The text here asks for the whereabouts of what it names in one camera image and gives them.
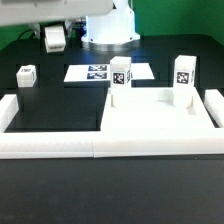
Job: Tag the white square table top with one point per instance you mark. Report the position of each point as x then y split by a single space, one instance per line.
141 108

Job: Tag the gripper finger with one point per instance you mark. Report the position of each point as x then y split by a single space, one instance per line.
68 27
37 29

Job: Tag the white sheet with AprilTags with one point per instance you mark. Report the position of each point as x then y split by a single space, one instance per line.
101 72

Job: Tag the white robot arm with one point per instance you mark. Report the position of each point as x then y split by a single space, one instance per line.
110 24

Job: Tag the white U-shaped obstacle fence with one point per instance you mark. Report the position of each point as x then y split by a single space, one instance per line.
100 143

